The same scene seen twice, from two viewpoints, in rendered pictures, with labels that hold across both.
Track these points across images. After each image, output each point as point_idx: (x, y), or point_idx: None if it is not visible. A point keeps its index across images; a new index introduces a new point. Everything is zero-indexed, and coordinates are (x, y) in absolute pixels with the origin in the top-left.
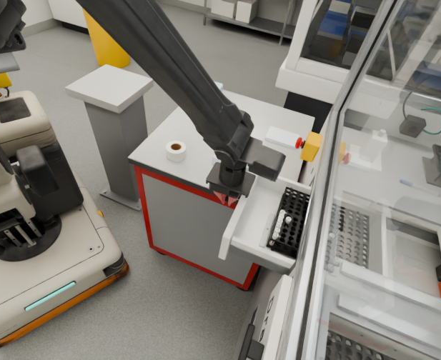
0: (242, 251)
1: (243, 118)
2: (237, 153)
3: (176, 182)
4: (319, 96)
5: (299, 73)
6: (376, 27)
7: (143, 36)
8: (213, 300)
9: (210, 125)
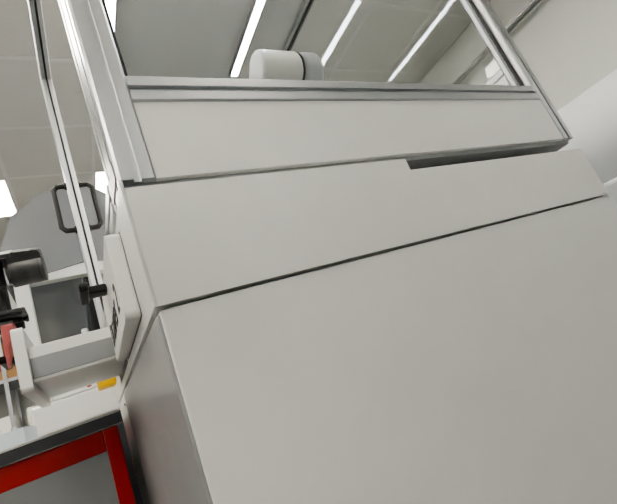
0: (52, 356)
1: None
2: None
3: None
4: (103, 409)
5: (61, 400)
6: (87, 261)
7: None
8: None
9: None
